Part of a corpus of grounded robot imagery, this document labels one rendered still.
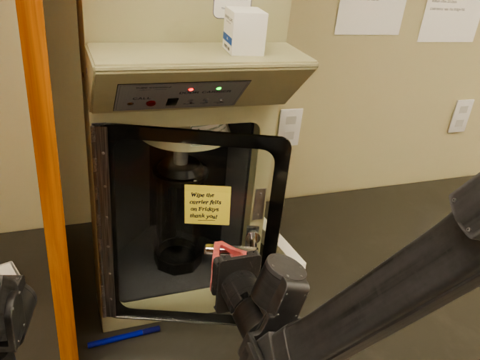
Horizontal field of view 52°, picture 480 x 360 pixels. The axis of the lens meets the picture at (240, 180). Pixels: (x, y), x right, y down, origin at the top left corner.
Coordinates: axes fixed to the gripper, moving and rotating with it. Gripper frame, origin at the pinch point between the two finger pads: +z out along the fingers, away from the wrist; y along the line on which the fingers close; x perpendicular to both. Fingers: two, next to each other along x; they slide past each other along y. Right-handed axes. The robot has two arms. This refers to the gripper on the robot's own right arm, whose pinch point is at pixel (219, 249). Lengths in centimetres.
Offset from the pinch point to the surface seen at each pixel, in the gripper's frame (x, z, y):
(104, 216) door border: 17.0, 10.6, 2.2
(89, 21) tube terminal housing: 17.5, 12.1, 33.9
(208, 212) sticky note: 0.7, 4.5, 4.5
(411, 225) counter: -70, 30, -26
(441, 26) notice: -84, 55, 25
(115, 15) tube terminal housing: 14.0, 12.1, 34.8
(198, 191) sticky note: 2.4, 5.2, 8.4
